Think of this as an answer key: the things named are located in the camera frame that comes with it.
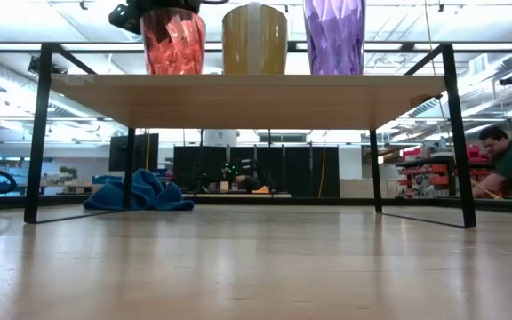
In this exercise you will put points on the rack with red bins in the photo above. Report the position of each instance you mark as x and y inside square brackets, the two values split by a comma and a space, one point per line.
[425, 175]

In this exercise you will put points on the purple faceted plastic cup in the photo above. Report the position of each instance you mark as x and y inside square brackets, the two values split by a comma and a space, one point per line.
[333, 37]

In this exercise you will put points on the black partition panels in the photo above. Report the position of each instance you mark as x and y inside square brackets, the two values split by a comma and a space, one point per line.
[300, 171]

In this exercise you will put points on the blue cloth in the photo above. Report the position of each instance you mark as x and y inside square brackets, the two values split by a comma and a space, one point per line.
[149, 193]

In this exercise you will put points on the beige cardboard box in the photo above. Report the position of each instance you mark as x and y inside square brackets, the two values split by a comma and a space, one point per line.
[356, 188]

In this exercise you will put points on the black monitor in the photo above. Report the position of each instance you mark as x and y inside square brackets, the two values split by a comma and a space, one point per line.
[142, 153]

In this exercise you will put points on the black aluminium table frame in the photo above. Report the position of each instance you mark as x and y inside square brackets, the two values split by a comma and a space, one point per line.
[318, 202]

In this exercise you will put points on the wooden shelf with black legs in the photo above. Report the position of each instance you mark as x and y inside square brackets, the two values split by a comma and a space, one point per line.
[247, 100]

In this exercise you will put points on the potted plant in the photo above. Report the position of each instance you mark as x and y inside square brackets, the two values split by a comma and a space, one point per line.
[67, 174]

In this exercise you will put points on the black ceiling-mounted device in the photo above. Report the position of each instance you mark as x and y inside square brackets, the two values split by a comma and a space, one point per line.
[509, 80]

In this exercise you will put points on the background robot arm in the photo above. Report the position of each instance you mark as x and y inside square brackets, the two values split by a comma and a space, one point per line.
[238, 169]

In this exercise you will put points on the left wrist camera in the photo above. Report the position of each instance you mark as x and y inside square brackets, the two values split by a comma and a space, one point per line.
[125, 18]

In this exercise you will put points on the yellow and white mug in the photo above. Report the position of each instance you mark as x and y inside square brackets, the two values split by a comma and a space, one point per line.
[254, 42]

